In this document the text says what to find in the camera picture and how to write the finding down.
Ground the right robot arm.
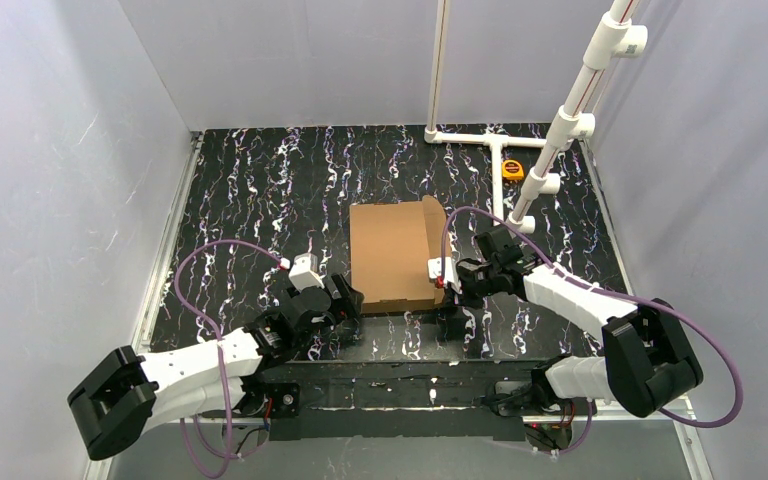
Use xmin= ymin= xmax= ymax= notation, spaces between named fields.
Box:
xmin=445 ymin=226 xmax=704 ymax=418

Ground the brown cardboard box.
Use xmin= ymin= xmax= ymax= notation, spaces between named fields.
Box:
xmin=349 ymin=195 xmax=446 ymax=315

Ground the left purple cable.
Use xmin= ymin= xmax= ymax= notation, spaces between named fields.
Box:
xmin=173 ymin=239 xmax=293 ymax=480

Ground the orange tape measure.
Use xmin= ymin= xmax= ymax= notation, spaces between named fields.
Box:
xmin=501 ymin=159 xmax=526 ymax=182

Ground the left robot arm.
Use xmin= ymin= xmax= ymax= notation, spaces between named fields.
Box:
xmin=67 ymin=274 xmax=364 ymax=461

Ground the aluminium rail frame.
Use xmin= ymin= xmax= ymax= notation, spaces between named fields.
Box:
xmin=82 ymin=132 xmax=717 ymax=480

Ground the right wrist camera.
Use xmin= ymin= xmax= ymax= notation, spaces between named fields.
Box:
xmin=427 ymin=256 xmax=461 ymax=293

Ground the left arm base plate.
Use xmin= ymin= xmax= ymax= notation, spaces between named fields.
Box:
xmin=226 ymin=359 xmax=301 ymax=421

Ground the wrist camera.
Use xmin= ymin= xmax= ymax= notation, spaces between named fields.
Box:
xmin=427 ymin=256 xmax=461 ymax=293
xmin=289 ymin=253 xmax=324 ymax=292

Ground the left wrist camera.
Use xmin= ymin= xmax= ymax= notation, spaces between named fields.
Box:
xmin=289 ymin=253 xmax=324 ymax=292

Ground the white PVC pipe frame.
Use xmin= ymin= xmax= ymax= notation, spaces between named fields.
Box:
xmin=423 ymin=1 xmax=649 ymax=233

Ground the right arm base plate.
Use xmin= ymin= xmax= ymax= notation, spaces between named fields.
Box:
xmin=480 ymin=380 xmax=596 ymax=423

